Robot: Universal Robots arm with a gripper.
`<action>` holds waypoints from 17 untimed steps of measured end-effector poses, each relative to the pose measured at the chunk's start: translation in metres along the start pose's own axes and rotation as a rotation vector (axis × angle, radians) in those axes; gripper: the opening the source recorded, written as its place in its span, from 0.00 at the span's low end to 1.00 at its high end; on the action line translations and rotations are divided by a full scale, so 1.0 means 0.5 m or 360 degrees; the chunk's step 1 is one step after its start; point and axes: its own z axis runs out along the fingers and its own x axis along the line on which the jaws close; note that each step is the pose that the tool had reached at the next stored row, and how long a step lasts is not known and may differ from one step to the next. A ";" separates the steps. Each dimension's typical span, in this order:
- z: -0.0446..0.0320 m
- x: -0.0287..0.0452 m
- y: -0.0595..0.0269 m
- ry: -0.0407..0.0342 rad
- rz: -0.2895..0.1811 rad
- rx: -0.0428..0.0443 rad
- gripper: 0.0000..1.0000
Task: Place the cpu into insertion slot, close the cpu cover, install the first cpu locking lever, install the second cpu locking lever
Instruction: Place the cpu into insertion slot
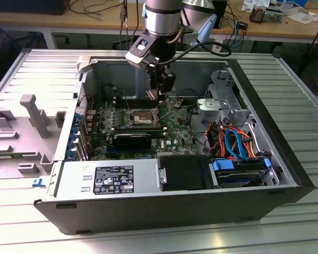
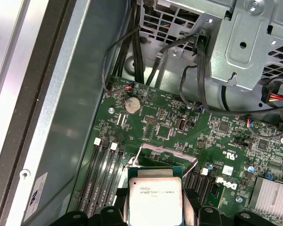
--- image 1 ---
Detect green RAM stick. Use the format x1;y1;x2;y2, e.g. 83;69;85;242
0;154;24;161

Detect hard disk in blue carrier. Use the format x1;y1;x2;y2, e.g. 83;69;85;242
211;156;272;189

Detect silver green CPU chip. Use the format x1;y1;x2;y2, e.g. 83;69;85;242
145;88;158;101

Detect white paper sheet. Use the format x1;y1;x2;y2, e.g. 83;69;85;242
286;10;318;25

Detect black upright box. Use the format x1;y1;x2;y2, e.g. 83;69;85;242
213;0;228;30

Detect grey case release latch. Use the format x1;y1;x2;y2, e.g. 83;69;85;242
75;55;93;74

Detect black graphics card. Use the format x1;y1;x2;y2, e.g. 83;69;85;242
112;131;152;149

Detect grey parts rack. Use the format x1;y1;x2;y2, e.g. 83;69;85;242
0;94;67;181

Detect black box on desk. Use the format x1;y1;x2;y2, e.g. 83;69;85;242
0;0;67;16

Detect blue network cable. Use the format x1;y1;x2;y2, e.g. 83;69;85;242
227;12;242;51

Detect CPU socket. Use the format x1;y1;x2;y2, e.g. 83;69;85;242
129;107;160;127

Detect black plastic drive cover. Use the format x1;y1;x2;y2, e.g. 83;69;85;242
157;155;215;192

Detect silver power supply unit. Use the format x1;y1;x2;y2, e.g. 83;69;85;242
54;158;160;198

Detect black open PC case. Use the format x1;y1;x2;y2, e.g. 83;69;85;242
33;49;315;235

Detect green motherboard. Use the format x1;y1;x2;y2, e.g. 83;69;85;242
85;95;200;161

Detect metal heatsink cooler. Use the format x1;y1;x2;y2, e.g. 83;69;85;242
249;6;266;24

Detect blue data wire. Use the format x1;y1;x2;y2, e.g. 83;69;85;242
224;129;251;162

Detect black camera cable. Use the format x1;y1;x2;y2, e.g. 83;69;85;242
158;41;233;66

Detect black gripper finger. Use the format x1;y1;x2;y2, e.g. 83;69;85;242
158;70;176;97
147;67;161;93

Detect blue case latch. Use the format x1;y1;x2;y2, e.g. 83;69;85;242
31;177;47;188

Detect grey metal device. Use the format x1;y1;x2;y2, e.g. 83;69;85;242
262;7;285;23

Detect silver metal drive cage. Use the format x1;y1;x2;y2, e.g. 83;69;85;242
196;69;257;128

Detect orange red power wires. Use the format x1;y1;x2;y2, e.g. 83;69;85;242
206;124;255;160

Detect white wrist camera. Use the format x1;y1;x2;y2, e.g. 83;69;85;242
125;36;160;68

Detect wooden desk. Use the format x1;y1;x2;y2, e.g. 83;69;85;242
0;0;318;44

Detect black RAM slot row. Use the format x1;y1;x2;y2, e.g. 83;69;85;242
113;95;165;110
113;126;167;138

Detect black wire loop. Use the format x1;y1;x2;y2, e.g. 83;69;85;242
187;103;212;157

